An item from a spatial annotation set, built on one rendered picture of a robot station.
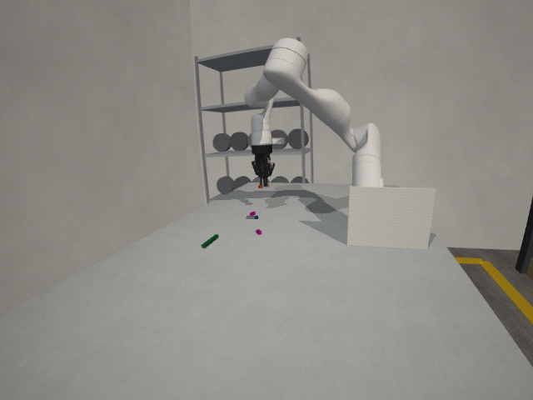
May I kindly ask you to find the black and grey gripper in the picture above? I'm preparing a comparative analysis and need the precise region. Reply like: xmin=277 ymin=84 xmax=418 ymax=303
xmin=252 ymin=144 xmax=275 ymax=188

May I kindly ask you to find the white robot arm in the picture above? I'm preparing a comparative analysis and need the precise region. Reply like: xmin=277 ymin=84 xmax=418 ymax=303
xmin=245 ymin=38 xmax=383 ymax=187

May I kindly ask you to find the green rod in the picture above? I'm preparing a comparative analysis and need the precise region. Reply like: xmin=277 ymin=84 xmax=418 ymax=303
xmin=202 ymin=234 xmax=218 ymax=248

